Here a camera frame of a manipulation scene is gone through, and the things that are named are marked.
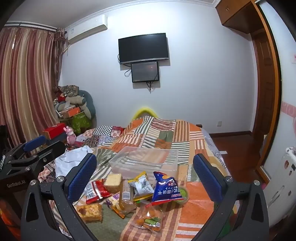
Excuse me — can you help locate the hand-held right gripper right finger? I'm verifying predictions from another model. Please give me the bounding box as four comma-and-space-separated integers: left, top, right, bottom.
192, 153, 270, 241

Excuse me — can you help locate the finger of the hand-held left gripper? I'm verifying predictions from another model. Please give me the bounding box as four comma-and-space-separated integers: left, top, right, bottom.
6, 141, 66, 174
5, 135, 47, 163

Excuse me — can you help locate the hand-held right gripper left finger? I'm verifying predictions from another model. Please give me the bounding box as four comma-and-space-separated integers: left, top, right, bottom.
21, 152, 97, 241

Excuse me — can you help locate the red snack packet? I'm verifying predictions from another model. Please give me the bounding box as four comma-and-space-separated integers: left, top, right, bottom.
85, 179, 112, 204

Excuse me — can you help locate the green jelly cup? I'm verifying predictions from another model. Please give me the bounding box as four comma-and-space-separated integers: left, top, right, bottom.
177, 186, 189, 204

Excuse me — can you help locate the yellow cake packet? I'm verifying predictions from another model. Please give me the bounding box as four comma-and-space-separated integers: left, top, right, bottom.
103, 173, 122, 193

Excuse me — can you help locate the orange cracker packet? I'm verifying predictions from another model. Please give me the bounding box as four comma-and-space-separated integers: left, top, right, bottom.
75, 203, 103, 223

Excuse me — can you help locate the blue snack bag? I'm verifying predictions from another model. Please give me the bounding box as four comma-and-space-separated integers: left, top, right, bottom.
151, 171, 185, 206

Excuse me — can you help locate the brown bread packet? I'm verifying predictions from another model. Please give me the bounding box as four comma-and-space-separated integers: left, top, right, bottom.
118, 179, 137, 214

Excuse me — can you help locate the white and yellow snack packet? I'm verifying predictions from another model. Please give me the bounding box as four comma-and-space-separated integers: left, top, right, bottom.
128, 171, 155, 202

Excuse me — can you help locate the clear plastic container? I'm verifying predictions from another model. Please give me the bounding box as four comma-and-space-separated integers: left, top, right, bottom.
109, 146, 179, 183

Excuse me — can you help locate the white plastic bag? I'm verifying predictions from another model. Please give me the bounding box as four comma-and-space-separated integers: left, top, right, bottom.
55, 146, 94, 179

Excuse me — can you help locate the red gift box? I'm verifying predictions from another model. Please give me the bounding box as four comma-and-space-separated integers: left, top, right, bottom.
42, 123, 68, 140

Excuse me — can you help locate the pink plush toy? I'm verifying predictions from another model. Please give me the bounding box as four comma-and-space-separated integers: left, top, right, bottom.
66, 126, 77, 146

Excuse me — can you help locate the orange bag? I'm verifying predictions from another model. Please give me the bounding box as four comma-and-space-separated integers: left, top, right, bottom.
0, 199, 25, 234

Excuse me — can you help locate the green patterned box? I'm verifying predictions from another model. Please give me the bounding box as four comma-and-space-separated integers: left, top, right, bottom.
69, 111, 92, 135

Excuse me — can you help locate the purple snack packet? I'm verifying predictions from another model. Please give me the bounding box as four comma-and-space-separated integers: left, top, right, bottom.
106, 192, 126, 219

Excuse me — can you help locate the orange cardboard box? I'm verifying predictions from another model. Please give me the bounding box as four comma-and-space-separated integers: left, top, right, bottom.
60, 107, 81, 119

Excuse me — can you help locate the grey plush toy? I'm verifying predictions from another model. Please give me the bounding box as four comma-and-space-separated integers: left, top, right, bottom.
55, 95, 87, 111

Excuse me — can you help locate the patterned folded cloth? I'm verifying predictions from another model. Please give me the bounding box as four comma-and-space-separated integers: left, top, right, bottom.
58, 85, 79, 97

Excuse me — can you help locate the red striped curtain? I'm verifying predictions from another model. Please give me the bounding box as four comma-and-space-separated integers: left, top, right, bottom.
0, 21, 67, 154

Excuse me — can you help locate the patchwork blanket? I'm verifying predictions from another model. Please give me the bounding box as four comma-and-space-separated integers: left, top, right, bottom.
38, 116, 241, 241

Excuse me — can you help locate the white cabinet with stickers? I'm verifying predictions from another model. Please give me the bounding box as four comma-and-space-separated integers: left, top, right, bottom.
261, 146, 296, 230

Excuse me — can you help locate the yellow plastic chair back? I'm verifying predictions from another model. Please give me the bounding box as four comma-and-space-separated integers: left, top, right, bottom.
131, 107, 160, 122

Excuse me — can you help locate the white air conditioner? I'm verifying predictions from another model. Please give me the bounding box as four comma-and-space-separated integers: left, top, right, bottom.
67, 14, 108, 44

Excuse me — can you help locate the wooden overhead cabinet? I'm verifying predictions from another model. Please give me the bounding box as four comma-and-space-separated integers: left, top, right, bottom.
215, 0, 260, 27

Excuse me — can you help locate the small black wall monitor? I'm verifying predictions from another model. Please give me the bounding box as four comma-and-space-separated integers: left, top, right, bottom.
131, 61, 160, 83

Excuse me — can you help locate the black wall television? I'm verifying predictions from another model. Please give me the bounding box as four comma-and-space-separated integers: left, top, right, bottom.
118, 33, 169, 65

